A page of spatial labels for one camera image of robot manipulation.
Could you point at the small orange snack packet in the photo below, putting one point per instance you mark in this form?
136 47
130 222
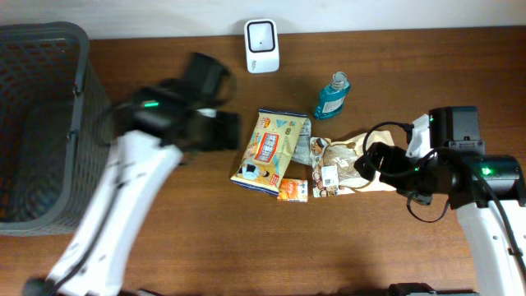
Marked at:
295 190

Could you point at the beige PanTree snack pouch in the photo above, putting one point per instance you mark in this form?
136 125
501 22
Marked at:
333 171

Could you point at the grey plastic mesh basket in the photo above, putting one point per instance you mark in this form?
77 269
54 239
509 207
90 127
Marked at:
50 100

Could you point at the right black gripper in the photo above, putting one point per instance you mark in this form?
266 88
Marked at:
389 154

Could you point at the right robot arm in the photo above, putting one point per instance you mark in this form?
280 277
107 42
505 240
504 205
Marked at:
446 155

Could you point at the white barcode scanner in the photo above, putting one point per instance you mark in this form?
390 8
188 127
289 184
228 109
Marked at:
262 46

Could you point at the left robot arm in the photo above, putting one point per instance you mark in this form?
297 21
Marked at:
162 125

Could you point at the silver foil snack packet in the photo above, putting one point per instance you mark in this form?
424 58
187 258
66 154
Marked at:
301 153

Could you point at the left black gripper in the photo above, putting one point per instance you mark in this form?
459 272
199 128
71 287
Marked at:
227 131

